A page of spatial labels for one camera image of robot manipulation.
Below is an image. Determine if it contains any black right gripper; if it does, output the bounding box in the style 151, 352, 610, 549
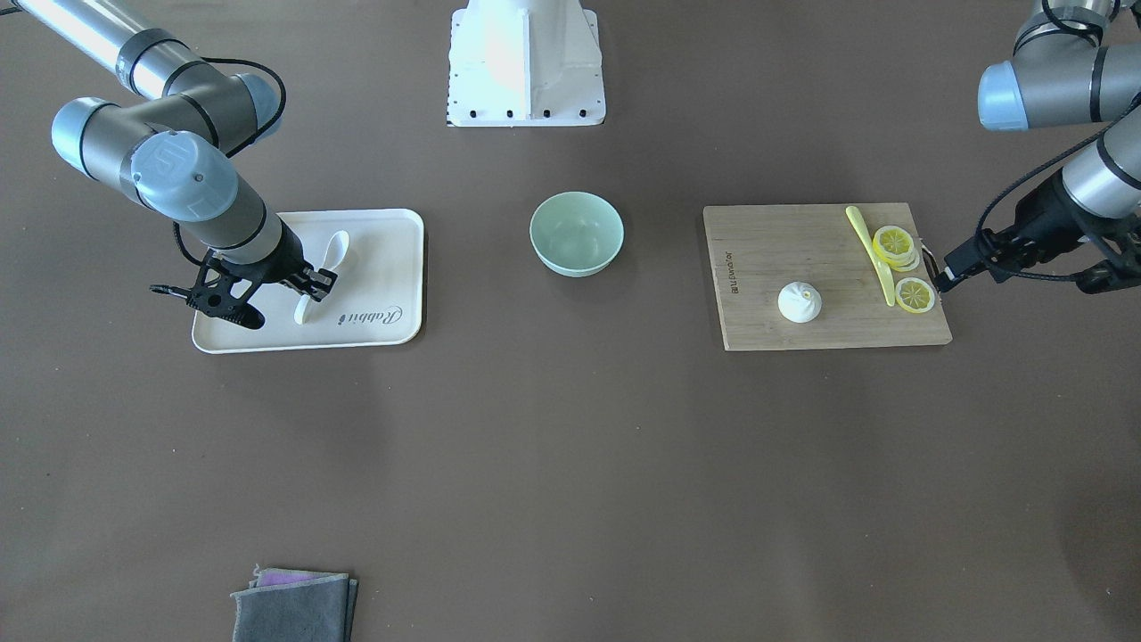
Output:
149, 218, 339, 330

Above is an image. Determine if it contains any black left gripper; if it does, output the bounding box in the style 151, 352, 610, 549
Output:
934, 174, 1140, 295

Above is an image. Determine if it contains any white ceramic spoon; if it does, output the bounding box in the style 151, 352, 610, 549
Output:
293, 230, 351, 325

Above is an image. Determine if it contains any white steamed bun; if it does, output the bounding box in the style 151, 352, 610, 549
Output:
777, 282, 823, 324

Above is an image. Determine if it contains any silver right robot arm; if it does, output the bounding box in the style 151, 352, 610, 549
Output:
8, 1, 337, 330

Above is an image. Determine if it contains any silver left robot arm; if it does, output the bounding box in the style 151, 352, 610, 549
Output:
933, 1, 1140, 295

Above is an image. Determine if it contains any mint green bowl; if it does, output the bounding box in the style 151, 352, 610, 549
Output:
529, 190, 625, 277

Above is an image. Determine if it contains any single lemon slice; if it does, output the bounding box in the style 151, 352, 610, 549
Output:
895, 277, 938, 314

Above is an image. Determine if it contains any lemon slice stack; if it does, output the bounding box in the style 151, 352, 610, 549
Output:
872, 225, 921, 273

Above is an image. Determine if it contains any yellow plastic knife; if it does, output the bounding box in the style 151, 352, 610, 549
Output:
845, 206, 897, 308

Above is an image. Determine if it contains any white rectangular tray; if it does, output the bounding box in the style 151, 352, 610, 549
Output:
192, 209, 424, 355

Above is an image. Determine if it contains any wooden cutting board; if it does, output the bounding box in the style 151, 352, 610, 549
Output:
702, 203, 952, 352

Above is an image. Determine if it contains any grey folded cloth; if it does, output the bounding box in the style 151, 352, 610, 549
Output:
230, 564, 358, 641

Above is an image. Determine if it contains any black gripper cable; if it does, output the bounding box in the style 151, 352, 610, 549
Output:
201, 58, 288, 161

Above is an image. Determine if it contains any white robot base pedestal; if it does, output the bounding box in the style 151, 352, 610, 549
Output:
446, 1, 607, 128

